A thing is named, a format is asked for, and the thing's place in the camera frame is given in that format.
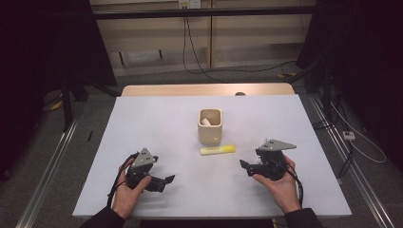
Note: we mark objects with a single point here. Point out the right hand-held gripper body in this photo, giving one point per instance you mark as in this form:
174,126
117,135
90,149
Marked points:
274,164

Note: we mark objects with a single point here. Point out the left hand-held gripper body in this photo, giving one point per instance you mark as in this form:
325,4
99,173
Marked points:
144,158

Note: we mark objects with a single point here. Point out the yellow highlighter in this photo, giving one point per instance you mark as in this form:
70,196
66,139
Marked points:
218,149

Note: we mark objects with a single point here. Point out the beige square pen holder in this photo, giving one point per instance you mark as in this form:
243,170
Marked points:
209,136

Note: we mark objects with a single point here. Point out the person's right hand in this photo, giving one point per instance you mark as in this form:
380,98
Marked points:
285,193

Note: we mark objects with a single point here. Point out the person's left hand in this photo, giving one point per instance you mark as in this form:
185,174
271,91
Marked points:
126,199

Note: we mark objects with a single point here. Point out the white table mat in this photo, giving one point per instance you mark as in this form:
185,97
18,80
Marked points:
190,196

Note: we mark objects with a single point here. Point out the small black floor object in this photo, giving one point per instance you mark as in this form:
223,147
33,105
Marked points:
90,136

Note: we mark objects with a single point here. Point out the wooden table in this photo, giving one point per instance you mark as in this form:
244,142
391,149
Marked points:
190,89

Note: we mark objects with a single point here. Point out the white power strip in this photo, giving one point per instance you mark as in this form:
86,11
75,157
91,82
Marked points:
349,135

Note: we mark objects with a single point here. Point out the black stand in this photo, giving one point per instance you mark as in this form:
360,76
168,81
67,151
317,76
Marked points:
67,107
326,95

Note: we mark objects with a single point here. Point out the yellow floor tape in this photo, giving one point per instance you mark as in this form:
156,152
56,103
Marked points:
57,105

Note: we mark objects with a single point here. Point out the black curtain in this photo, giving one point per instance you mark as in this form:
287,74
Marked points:
370,63
38,63

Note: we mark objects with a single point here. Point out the black horizontal bar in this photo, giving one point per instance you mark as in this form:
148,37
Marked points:
221,12

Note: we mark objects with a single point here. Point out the metal floor rail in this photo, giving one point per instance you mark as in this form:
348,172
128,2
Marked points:
355,171
47,177

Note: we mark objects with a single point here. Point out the white wall socket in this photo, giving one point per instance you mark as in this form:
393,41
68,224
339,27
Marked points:
189,3

